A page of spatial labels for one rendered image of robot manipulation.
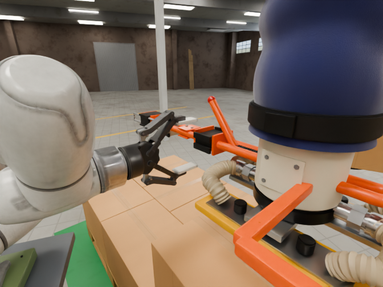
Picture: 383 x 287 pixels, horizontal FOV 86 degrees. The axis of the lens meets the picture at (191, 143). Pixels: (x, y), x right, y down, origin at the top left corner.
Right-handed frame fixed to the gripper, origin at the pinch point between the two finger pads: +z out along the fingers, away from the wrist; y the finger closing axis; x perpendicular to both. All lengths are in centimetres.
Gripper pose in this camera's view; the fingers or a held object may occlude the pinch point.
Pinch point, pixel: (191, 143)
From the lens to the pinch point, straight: 57.3
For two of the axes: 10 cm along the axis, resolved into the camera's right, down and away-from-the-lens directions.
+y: 0.0, 9.4, 3.4
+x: 6.5, 2.6, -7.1
